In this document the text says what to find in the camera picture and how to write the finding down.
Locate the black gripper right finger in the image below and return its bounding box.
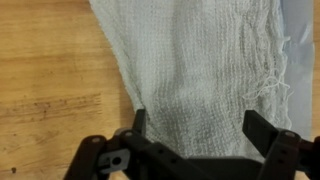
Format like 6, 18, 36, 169
242, 109, 320, 180

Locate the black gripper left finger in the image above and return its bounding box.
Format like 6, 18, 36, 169
63, 109, 214, 180

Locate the white woven towel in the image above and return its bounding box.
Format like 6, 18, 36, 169
88, 0, 294, 159

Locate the grey duct tape strip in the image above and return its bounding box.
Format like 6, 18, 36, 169
278, 0, 315, 142

